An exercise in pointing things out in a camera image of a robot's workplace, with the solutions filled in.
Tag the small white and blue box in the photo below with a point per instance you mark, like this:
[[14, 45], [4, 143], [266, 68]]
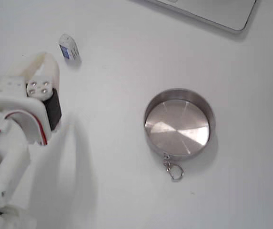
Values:
[[69, 47]]

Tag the round metal bowl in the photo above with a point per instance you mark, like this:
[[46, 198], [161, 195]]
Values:
[[176, 128]]

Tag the silver laptop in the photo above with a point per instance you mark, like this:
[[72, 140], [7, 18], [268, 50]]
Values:
[[212, 12]]

